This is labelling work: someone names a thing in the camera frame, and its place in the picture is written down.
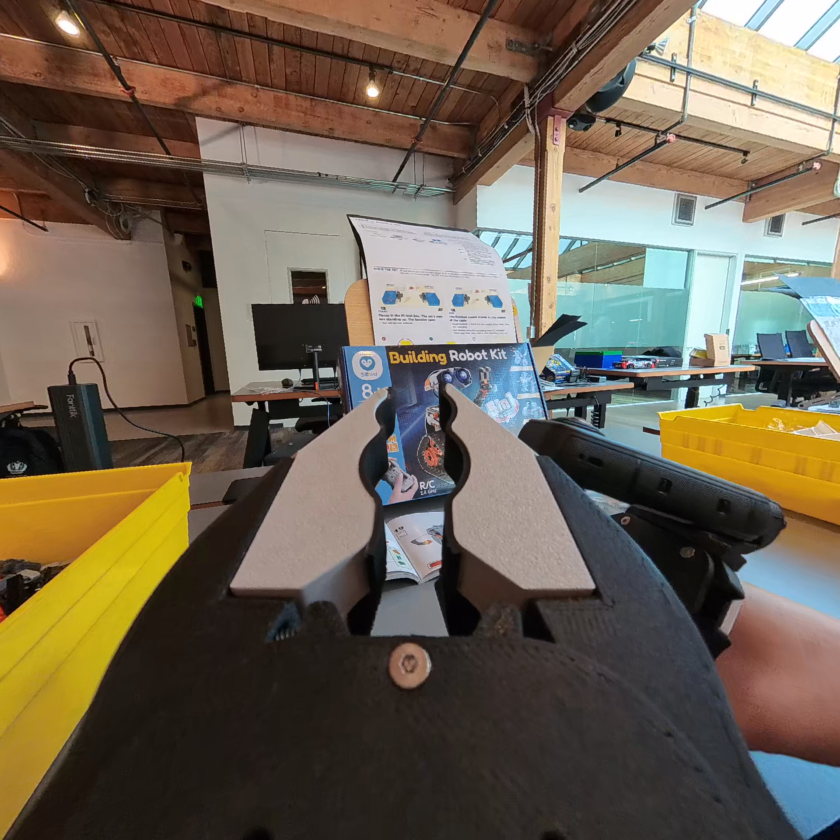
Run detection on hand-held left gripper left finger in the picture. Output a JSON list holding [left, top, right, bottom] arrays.
[[228, 387, 398, 636]]

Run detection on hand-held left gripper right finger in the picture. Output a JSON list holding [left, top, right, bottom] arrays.
[[435, 382, 598, 636]]

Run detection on person's right forearm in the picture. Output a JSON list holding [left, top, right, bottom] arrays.
[[715, 583, 840, 769]]

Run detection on short wooden office desk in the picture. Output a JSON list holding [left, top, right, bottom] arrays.
[[543, 377, 634, 431]]

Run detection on long wooden office desk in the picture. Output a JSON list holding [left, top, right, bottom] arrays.
[[586, 364, 757, 411]]

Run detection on brown office desk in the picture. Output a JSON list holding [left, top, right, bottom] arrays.
[[231, 381, 343, 470]]

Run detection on grey desk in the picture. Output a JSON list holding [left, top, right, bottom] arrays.
[[187, 467, 840, 837]]

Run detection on yellow plastic bin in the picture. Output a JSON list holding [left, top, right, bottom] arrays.
[[658, 403, 840, 526], [0, 462, 193, 834]]

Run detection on white instruction booklet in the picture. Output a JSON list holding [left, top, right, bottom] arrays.
[[384, 511, 447, 585]]

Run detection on small cardboard box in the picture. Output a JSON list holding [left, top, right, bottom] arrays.
[[689, 333, 731, 367]]

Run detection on clear plastic bags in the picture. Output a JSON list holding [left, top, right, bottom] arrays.
[[764, 416, 840, 441]]

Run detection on blue robot kit box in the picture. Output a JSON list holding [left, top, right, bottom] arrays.
[[338, 341, 549, 506]]

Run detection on cardboard box with black flaps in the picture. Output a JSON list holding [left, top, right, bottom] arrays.
[[530, 314, 588, 375]]

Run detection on black computer monitor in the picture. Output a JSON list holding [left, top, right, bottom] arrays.
[[251, 303, 350, 392]]

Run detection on wooden stand with paper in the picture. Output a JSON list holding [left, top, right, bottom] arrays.
[[777, 274, 840, 382]]

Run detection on printed instruction sheet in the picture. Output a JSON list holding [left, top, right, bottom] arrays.
[[348, 215, 519, 347]]

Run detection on pile of dark building parts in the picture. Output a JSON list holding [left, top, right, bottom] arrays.
[[0, 558, 70, 621]]

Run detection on black backpack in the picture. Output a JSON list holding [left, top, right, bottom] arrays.
[[0, 420, 63, 479]]

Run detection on black round ceiling speaker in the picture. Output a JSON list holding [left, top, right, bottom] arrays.
[[586, 58, 639, 117]]

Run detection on black power cable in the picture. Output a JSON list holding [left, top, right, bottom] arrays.
[[67, 356, 186, 463]]

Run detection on wooden support post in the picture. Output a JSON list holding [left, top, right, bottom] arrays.
[[532, 115, 567, 339]]

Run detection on metal cable tray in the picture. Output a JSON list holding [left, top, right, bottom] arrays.
[[0, 134, 454, 199]]

